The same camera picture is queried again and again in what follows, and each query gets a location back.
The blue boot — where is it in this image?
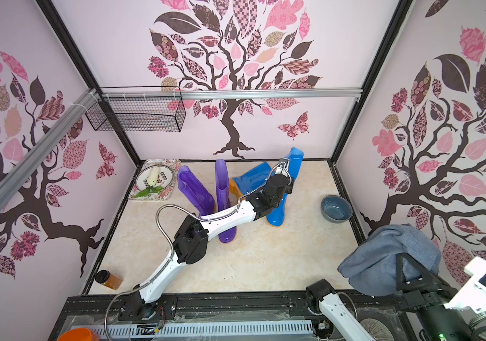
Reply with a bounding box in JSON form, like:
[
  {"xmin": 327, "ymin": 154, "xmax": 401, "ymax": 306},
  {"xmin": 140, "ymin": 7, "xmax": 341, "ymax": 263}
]
[
  {"xmin": 266, "ymin": 147, "xmax": 306, "ymax": 227},
  {"xmin": 229, "ymin": 162, "xmax": 271, "ymax": 198}
]

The purple boot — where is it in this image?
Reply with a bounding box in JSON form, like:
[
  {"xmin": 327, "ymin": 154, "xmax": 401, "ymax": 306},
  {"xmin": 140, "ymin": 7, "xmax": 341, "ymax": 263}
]
[
  {"xmin": 177, "ymin": 166, "xmax": 215, "ymax": 216},
  {"xmin": 215, "ymin": 159, "xmax": 237, "ymax": 244}
]

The grey cloth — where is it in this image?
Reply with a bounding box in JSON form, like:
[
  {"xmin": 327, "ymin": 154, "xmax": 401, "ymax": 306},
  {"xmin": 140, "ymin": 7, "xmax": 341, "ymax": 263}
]
[{"xmin": 338, "ymin": 224, "xmax": 441, "ymax": 296}]

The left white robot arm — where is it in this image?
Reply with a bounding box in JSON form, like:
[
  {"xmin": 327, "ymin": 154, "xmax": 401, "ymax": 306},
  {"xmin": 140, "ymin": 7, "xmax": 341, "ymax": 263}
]
[{"xmin": 138, "ymin": 172, "xmax": 293, "ymax": 304}]

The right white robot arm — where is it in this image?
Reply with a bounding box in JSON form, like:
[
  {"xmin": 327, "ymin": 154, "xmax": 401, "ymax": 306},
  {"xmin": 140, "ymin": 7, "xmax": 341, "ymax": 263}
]
[{"xmin": 306, "ymin": 254, "xmax": 486, "ymax": 340}]

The grey-blue bowl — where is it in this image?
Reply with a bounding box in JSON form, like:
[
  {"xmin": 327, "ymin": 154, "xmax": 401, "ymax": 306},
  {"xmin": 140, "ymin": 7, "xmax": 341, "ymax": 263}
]
[{"xmin": 321, "ymin": 196, "xmax": 353, "ymax": 224}]

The white patterned plate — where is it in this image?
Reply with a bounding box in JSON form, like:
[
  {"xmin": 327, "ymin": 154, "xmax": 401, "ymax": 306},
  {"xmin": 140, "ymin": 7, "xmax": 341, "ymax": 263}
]
[{"xmin": 135, "ymin": 165, "xmax": 176, "ymax": 191}]

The brown cylinder bottle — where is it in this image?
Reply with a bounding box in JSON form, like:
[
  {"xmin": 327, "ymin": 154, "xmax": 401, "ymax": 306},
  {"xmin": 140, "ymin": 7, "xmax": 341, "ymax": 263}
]
[{"xmin": 94, "ymin": 269, "xmax": 123, "ymax": 290}]

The orange round object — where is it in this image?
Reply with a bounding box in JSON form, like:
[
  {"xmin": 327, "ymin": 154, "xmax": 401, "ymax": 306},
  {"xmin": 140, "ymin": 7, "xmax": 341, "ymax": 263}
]
[{"xmin": 58, "ymin": 328, "xmax": 100, "ymax": 341}]

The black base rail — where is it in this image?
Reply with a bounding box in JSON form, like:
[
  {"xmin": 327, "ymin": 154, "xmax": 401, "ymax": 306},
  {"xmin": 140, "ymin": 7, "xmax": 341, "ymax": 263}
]
[{"xmin": 48, "ymin": 290, "xmax": 417, "ymax": 340}]

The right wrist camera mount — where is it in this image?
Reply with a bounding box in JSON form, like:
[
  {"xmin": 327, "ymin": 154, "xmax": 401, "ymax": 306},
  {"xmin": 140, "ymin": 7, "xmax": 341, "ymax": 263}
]
[{"xmin": 443, "ymin": 257, "xmax": 486, "ymax": 314}]

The round wire fan guard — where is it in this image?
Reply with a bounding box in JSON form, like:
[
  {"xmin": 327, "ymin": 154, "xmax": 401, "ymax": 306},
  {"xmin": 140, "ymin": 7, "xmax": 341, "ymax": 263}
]
[{"xmin": 360, "ymin": 318, "xmax": 395, "ymax": 341}]

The black wire basket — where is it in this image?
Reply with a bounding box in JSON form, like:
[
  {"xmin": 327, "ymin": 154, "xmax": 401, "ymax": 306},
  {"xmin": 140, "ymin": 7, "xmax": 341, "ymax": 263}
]
[{"xmin": 86, "ymin": 85, "xmax": 186, "ymax": 132}]

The back aluminium rail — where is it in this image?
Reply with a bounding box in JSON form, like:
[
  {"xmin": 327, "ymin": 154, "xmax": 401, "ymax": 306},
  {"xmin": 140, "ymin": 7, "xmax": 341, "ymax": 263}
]
[{"xmin": 101, "ymin": 88, "xmax": 363, "ymax": 100}]

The white slotted cable duct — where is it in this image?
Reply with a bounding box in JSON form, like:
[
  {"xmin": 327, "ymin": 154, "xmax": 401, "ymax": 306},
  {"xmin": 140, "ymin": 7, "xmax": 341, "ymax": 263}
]
[{"xmin": 70, "ymin": 320, "xmax": 315, "ymax": 341}]

